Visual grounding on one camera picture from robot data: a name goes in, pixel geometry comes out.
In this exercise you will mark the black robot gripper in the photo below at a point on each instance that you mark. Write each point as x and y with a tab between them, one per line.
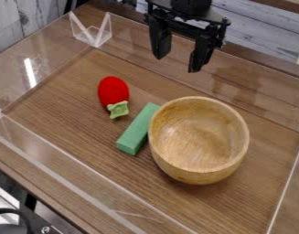
194	19

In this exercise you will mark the red plush strawberry toy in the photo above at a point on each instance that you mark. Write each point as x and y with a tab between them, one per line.
113	96

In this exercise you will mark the light wooden bowl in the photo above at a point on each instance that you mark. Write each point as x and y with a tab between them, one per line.
199	139

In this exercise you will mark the green rectangular block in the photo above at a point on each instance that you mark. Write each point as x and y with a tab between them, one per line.
135	134

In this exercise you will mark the clear acrylic corner bracket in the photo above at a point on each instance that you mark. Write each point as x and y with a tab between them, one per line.
93	36

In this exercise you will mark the black table leg frame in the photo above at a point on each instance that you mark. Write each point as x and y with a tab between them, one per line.
40	226

